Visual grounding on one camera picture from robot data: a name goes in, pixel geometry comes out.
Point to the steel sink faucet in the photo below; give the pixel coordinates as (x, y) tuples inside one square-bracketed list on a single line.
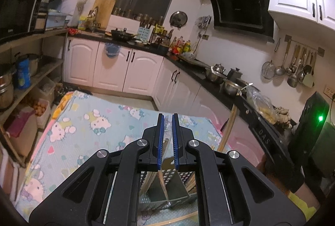
[(94, 16)]

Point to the cartoon cat printed blanket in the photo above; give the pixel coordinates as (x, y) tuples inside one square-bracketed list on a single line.
[(78, 124)]

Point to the black kitchen countertop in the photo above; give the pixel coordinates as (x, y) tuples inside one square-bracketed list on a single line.
[(193, 69)]

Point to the long wooden chopstick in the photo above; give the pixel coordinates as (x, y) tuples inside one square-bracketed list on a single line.
[(170, 219), (228, 126)]

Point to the wall power socket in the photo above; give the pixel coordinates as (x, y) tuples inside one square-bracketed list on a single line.
[(204, 37)]

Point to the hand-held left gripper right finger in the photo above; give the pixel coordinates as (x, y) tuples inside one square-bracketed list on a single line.
[(176, 144)]

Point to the clear plastic bag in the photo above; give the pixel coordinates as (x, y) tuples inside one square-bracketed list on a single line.
[(260, 105)]

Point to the wide steel pot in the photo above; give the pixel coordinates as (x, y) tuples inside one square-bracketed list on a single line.
[(231, 88)]

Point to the black range hood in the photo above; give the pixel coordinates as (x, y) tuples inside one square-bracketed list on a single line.
[(240, 8)]

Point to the steel lid on wall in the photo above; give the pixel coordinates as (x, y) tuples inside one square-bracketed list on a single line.
[(178, 19)]

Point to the blue canister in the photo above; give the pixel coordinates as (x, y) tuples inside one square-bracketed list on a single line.
[(23, 72)]

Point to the box of eggs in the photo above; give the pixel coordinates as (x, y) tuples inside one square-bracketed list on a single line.
[(40, 109)]

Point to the black metal jug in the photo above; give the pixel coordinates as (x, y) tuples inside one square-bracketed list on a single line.
[(234, 74)]

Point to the small steel pot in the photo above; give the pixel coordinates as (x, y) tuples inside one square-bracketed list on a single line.
[(214, 78)]

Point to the wooden storage shelf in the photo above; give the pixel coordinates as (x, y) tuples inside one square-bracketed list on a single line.
[(44, 37)]

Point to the black microwave oven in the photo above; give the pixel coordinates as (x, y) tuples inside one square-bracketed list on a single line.
[(15, 14)]

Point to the rail of hanging ladles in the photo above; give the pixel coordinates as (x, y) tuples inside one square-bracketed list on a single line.
[(298, 63)]

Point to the blue knife block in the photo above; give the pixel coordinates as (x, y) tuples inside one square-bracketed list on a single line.
[(144, 34)]

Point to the row of sauce bottles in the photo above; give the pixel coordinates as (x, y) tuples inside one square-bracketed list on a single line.
[(180, 46)]

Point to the white lower cabinets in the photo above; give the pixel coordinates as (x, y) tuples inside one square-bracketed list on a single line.
[(146, 71)]

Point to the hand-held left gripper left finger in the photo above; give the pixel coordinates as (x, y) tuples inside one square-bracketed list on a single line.
[(160, 144)]

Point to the white countertop box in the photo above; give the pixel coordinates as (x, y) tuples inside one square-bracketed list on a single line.
[(124, 24)]

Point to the wooden cutting board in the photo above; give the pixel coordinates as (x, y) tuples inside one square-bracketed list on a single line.
[(103, 12)]

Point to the black wok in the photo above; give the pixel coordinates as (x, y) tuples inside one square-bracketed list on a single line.
[(123, 35)]

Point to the steel stock pot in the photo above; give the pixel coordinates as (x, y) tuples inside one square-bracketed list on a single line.
[(5, 89)]

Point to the blue plastic bag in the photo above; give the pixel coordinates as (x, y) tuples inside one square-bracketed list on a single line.
[(112, 49)]

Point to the blue plastic container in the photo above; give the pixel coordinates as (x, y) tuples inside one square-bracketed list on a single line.
[(57, 20)]

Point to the white electric kettle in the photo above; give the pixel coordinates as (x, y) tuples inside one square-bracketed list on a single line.
[(83, 0)]

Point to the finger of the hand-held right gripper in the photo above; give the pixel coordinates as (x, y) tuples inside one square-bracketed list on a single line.
[(264, 137)]

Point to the row of spice jars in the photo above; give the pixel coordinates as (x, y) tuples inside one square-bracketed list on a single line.
[(138, 16)]

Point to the pile of ginger roots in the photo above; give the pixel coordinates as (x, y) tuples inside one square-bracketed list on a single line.
[(282, 116)]

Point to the steel teapot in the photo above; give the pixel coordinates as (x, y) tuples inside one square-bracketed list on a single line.
[(218, 68)]

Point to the hanging kitchen tools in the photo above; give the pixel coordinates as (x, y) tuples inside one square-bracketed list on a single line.
[(204, 23)]

